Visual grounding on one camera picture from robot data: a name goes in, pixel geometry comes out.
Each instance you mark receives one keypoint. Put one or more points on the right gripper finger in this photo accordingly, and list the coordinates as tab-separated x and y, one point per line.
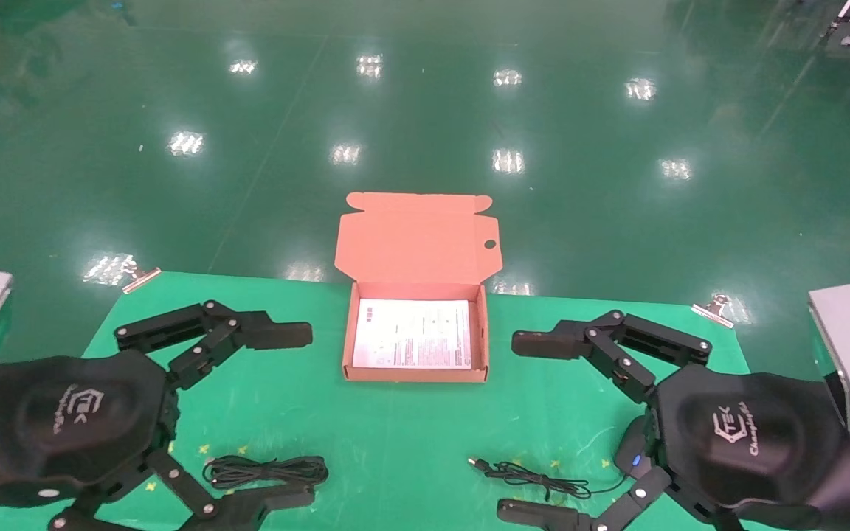
543	516
550	344

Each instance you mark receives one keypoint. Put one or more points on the metal binder clip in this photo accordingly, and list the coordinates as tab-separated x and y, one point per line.
141	279
713	313

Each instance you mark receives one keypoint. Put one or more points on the green table mat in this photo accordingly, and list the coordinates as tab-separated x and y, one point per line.
410	442

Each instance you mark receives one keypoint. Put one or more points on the brown cardboard box open lid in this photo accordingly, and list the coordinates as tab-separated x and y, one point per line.
417	243

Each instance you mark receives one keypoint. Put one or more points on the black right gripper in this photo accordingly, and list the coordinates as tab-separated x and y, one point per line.
750	442

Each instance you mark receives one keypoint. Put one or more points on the white printed paper sheet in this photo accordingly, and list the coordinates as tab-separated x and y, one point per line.
414	335

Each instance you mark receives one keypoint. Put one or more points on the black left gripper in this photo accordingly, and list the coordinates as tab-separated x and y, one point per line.
63	428

